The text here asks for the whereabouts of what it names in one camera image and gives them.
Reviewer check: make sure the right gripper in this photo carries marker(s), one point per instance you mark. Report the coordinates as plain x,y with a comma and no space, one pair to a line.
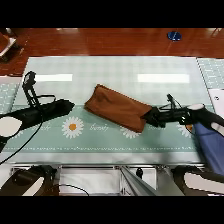
166,117

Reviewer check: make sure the brown T-shirt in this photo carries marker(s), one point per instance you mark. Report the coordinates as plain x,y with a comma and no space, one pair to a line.
116,106

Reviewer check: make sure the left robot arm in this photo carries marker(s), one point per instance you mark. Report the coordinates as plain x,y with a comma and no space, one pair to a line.
36,113

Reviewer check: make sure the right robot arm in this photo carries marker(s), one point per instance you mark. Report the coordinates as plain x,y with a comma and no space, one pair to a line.
208,116

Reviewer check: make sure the blue garment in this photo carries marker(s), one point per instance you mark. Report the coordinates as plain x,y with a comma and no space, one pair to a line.
211,146

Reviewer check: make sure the blue round disc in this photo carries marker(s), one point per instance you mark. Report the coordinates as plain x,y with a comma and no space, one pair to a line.
174,35

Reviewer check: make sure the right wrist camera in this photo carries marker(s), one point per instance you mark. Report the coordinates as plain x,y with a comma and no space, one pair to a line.
174,103

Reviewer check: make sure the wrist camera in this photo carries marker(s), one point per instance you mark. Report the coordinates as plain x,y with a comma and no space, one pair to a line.
30,88
174,103

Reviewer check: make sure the silver frame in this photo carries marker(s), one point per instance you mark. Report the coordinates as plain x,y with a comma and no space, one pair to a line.
133,183

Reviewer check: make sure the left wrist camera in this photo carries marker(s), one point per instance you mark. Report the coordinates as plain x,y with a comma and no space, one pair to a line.
30,88

